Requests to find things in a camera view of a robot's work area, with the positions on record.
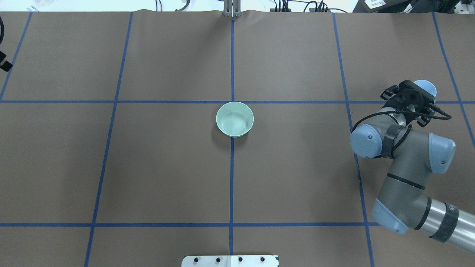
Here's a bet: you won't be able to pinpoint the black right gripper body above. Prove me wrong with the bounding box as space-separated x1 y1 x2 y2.
395 80 435 126

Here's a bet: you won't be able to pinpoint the light green bowl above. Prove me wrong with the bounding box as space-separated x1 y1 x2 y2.
216 101 255 138

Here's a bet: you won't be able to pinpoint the light blue cup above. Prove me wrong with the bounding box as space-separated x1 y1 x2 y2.
414 79 437 98

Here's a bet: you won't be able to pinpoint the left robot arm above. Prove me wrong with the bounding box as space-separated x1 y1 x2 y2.
0 17 13 72

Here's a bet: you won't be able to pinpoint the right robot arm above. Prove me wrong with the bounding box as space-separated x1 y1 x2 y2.
349 80 475 253

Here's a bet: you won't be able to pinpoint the dark equipment box top right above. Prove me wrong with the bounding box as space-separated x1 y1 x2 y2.
352 0 474 14

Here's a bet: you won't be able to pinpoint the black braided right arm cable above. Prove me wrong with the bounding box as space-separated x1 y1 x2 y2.
351 106 452 156

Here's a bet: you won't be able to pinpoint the black cables at table back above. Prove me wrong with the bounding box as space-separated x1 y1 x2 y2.
269 0 347 13

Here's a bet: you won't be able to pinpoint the grey metal camera post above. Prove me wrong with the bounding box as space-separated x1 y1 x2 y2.
222 0 242 18

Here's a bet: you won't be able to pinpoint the white bracket plate with bolts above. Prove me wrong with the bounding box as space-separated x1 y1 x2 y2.
181 255 279 267

